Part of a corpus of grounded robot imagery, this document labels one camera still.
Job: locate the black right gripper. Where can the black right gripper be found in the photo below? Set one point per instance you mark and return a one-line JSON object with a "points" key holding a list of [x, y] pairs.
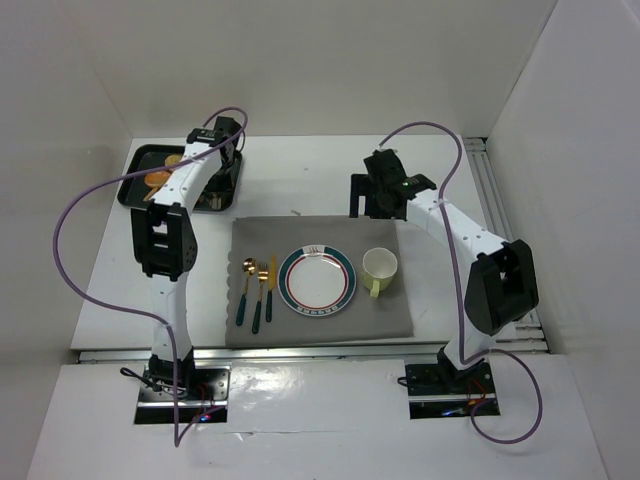
{"points": [[359, 195]]}

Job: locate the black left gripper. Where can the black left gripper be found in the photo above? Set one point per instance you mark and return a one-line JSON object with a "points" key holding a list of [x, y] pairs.
{"points": [[218, 185]]}

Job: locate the silver metal tongs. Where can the silver metal tongs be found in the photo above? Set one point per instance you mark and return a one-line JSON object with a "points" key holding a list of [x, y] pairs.
{"points": [[216, 202]]}

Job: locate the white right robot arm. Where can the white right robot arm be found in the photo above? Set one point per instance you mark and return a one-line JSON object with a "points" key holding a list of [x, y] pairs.
{"points": [[494, 279]]}

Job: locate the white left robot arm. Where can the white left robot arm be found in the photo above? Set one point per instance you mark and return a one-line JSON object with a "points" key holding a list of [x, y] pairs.
{"points": [[165, 245]]}

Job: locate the black baking tray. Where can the black baking tray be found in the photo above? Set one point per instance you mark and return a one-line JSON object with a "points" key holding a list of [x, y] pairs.
{"points": [[132, 191]]}

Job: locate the round golden bun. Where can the round golden bun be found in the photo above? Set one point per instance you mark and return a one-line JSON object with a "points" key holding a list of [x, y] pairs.
{"points": [[157, 179]]}

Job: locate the orange croissant piece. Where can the orange croissant piece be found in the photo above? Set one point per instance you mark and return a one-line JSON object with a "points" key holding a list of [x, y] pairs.
{"points": [[148, 199]]}

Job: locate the pale yellow mug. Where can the pale yellow mug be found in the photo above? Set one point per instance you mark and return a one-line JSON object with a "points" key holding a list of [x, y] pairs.
{"points": [[379, 267]]}

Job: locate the white plate green rim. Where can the white plate green rim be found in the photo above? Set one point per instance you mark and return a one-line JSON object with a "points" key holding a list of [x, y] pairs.
{"points": [[316, 281]]}

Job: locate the grey placemat cloth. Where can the grey placemat cloth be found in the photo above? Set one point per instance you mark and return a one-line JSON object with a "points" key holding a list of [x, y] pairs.
{"points": [[363, 319]]}

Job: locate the gold spoon green handle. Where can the gold spoon green handle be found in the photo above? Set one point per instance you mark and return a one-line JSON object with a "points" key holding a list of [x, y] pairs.
{"points": [[249, 268]]}

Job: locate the gold fork green handle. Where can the gold fork green handle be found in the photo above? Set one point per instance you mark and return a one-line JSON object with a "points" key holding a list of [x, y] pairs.
{"points": [[263, 277]]}

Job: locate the gold knife green handle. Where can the gold knife green handle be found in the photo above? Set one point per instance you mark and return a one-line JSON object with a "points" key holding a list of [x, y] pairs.
{"points": [[271, 285]]}

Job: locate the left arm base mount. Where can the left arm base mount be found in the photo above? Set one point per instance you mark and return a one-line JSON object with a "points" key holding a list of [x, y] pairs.
{"points": [[205, 401]]}

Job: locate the aluminium rail front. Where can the aluminium rail front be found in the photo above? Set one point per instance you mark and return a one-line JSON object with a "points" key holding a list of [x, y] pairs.
{"points": [[204, 357]]}

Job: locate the aluminium rail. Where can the aluminium rail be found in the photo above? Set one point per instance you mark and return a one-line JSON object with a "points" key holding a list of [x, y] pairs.
{"points": [[204, 357], [528, 329]]}

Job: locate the aluminium rail right side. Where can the aluminium rail right side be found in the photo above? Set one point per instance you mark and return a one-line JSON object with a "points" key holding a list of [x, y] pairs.
{"points": [[528, 329]]}

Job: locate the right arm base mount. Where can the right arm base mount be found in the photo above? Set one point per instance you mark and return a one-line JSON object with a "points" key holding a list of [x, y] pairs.
{"points": [[433, 393]]}

